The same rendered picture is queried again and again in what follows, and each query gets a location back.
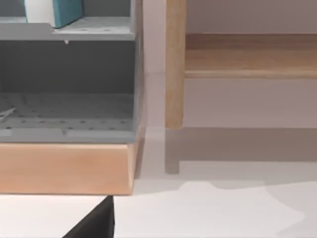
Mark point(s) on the grey pierced drawer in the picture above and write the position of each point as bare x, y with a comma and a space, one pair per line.
67, 116

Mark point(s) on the pale wooden drawer front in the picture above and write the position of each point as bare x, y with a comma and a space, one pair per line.
64, 168

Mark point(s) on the open wooden shelf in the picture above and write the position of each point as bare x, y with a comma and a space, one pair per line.
247, 67

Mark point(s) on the grey cabinet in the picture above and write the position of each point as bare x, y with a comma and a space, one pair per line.
74, 49

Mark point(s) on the teal and white book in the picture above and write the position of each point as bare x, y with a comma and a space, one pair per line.
49, 12

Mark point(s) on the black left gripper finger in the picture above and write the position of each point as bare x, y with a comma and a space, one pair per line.
99, 220

